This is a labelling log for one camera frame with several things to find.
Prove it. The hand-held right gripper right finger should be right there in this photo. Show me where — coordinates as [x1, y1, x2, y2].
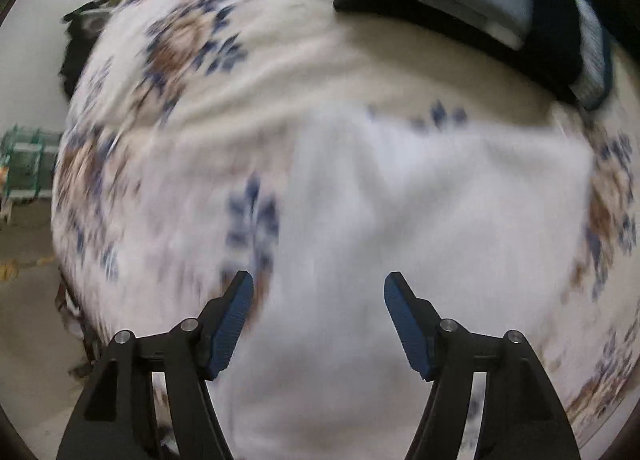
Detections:
[384, 271, 582, 460]

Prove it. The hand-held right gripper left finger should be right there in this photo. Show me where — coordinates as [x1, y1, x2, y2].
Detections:
[56, 270, 255, 460]

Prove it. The dark clothes pile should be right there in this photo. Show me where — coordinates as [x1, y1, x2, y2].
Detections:
[59, 0, 108, 96]

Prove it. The floral bed sheet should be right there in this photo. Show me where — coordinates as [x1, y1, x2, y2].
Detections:
[50, 0, 640, 460]

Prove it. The green rack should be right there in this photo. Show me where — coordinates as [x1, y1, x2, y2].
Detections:
[0, 125, 63, 201]

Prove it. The blue striped cloth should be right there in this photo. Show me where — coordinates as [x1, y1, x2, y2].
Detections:
[565, 0, 615, 111]

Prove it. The white plastic bin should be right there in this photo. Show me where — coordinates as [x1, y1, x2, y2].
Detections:
[77, 8, 110, 32]

